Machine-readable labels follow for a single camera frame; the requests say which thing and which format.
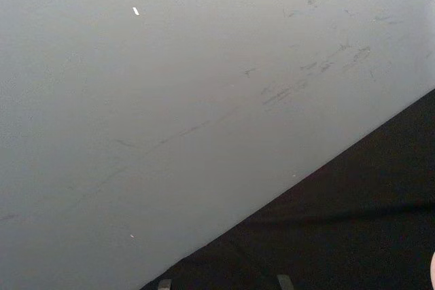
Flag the black table cloth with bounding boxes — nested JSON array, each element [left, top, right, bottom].
[[139, 88, 435, 290]]

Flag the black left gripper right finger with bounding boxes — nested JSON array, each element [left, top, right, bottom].
[[275, 274, 294, 290]]

